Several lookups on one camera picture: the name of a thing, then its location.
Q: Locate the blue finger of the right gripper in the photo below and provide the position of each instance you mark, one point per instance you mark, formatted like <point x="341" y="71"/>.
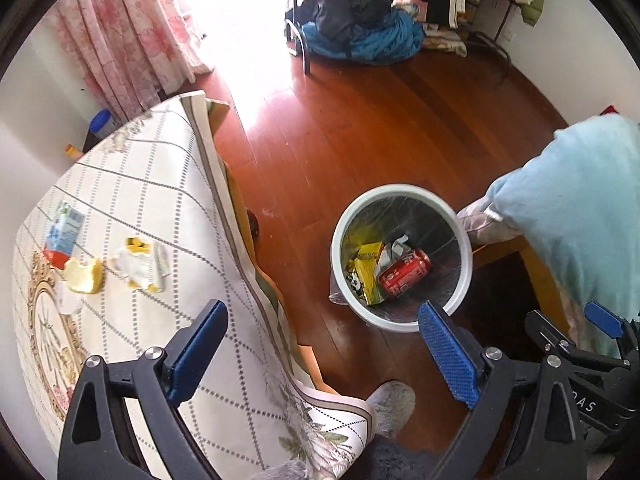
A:
<point x="545" y="334"/>
<point x="605" y="320"/>

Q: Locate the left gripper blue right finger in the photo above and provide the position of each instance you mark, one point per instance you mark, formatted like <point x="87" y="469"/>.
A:
<point x="455" y="352"/>

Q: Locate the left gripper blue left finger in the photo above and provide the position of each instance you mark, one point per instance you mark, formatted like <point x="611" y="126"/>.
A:
<point x="190" y="351"/>

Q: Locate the white yellow wrapper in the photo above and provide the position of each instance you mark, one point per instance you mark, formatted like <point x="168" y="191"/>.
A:
<point x="143" y="265"/>

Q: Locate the red cola can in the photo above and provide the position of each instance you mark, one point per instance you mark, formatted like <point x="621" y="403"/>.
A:
<point x="408" y="270"/>

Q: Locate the white medicine box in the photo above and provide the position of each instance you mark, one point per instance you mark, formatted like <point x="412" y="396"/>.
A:
<point x="392" y="252"/>

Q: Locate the yellow snack bag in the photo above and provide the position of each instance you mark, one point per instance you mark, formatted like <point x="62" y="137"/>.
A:
<point x="360" y="273"/>

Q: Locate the clear plastic cup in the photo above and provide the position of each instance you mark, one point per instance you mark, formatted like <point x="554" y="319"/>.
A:
<point x="67" y="302"/>

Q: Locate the white round trash bin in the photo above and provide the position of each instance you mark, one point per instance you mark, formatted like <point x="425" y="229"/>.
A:
<point x="384" y="214"/>

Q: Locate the grey fluffy slipper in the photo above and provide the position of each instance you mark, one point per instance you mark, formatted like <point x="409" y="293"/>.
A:
<point x="393" y="404"/>

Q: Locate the beige pillow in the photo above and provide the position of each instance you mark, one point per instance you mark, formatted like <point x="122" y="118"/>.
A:
<point x="484" y="225"/>

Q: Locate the light blue bed blanket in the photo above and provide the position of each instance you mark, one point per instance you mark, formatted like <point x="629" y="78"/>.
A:
<point x="577" y="205"/>

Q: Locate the yellow fruit peel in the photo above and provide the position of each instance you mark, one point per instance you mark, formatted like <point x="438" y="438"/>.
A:
<point x="83" y="278"/>

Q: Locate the patterned white tablecloth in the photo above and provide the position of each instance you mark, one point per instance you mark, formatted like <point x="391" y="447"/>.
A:
<point x="160" y="178"/>

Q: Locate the blue milk carton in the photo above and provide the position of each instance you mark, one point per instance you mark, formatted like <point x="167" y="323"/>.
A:
<point x="62" y="234"/>

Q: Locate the orange cap bottle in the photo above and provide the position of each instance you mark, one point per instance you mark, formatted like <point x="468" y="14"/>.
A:
<point x="73" y="152"/>

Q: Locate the blue lid plastic jar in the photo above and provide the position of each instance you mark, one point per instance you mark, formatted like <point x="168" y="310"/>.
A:
<point x="103" y="124"/>

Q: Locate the pink floral curtain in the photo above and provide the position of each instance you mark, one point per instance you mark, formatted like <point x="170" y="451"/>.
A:
<point x="131" y="53"/>

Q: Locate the blue and black clothes pile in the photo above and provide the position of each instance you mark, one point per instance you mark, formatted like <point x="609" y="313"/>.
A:
<point x="371" y="32"/>

